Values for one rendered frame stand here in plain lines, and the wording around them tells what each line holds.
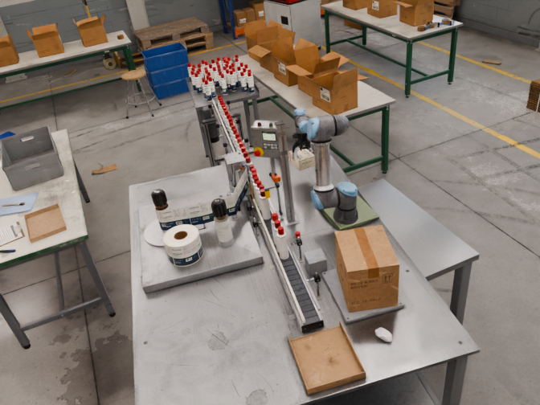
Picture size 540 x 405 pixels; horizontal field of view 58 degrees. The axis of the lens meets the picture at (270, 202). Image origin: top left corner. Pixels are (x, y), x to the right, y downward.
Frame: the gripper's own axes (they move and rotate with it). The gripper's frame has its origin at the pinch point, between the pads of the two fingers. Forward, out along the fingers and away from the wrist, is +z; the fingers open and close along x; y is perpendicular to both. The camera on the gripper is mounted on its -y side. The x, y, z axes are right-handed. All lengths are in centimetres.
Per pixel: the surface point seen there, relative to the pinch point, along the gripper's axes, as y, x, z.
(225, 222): 49, -72, -5
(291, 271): 87, -50, 11
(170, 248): 49, -105, -1
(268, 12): -498, 186, 41
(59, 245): -22, -167, 22
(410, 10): -253, 276, 9
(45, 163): -114, -167, 8
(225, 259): 59, -78, 12
